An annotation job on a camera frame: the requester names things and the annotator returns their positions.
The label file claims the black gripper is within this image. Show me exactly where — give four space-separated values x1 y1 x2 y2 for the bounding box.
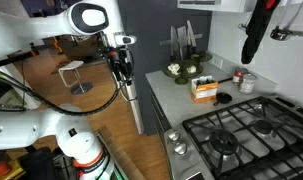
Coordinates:
114 46 135 87

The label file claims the dark grey drawer cabinet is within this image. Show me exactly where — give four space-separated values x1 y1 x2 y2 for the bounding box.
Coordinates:
149 88 174 141

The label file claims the magnetic knife strip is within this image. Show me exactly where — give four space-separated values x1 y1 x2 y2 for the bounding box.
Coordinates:
159 33 204 46

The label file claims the large green glass cake stand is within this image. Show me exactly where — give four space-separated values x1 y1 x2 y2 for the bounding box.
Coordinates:
161 59 204 85

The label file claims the white bar stool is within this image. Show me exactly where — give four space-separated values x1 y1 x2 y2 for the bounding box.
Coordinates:
58 60 94 95

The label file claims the steel stove knob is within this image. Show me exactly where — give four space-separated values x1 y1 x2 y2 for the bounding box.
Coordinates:
167 129 182 143
173 142 189 156

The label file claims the orange tea box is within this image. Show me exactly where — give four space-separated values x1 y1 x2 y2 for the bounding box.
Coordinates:
190 75 219 104

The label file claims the wooden board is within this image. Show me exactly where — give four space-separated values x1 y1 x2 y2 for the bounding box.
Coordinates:
97 125 147 180

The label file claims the small green glass cake stand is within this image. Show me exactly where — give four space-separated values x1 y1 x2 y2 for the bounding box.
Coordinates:
190 51 214 64

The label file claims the small black cast iron pan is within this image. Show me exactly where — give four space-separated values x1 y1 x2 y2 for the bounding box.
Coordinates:
213 92 233 107

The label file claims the black cast iron stove grate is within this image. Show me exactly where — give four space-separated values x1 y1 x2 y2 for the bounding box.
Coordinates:
182 96 303 180

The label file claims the stainless steel gas stove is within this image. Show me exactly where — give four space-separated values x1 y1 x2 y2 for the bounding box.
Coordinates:
164 95 303 180

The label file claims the red label tin can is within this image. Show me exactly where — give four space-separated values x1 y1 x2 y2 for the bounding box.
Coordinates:
232 67 249 87

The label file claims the black tripod pole orange clamp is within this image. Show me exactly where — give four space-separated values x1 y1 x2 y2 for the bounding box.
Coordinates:
0 43 59 69

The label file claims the white label tomato can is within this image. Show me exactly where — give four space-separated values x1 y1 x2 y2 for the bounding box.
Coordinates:
239 73 258 95

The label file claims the black controller box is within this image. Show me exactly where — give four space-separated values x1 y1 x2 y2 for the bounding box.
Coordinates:
19 148 56 180

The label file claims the hanging steel spoon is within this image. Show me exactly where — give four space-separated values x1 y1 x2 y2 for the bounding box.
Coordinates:
238 11 255 33

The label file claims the black oven mitt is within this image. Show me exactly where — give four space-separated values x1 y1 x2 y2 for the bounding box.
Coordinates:
240 0 282 65

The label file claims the red emergency stop button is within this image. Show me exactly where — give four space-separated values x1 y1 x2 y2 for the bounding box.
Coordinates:
0 161 13 177

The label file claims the hanging steel ladle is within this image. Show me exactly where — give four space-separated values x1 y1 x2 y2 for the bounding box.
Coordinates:
270 0 303 42

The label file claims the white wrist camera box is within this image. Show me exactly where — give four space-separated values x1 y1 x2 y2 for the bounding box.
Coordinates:
114 32 138 46

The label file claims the black handled kitchen knife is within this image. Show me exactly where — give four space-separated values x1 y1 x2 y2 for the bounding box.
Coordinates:
170 25 179 61

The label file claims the wooden handled kitchen knife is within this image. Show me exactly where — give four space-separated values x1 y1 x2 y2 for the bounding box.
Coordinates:
176 25 189 61

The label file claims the white wall outlet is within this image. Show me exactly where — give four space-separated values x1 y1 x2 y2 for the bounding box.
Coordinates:
210 55 224 70

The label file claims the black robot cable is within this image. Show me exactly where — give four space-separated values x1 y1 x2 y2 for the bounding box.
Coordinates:
0 68 122 117

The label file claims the white wall cabinet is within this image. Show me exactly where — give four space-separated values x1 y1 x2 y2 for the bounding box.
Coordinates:
176 0 259 14

